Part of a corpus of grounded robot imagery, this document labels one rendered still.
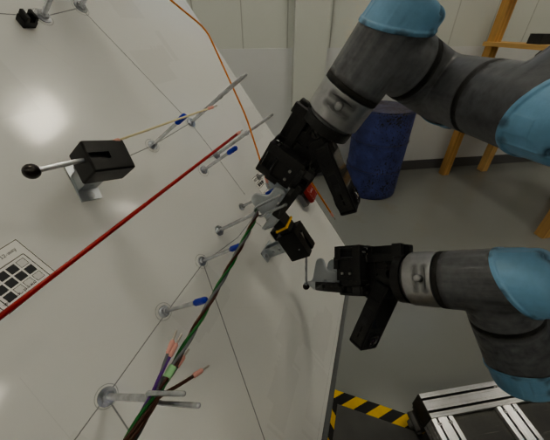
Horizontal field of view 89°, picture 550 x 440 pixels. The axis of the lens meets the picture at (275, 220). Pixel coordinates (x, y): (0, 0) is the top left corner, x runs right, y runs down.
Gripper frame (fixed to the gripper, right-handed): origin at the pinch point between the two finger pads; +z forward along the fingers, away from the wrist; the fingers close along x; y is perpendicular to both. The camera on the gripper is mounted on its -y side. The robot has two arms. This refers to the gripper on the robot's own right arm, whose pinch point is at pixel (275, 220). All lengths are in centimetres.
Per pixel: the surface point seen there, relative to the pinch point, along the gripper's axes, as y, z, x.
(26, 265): 16.7, -1.5, 29.6
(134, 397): 1.1, -1.4, 32.9
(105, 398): 3.4, 3.8, 33.1
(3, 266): 17.6, -1.9, 30.8
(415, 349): -107, 74, -72
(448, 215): -133, 54, -227
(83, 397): 5.0, 3.7, 34.0
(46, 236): 18.1, -2.1, 26.5
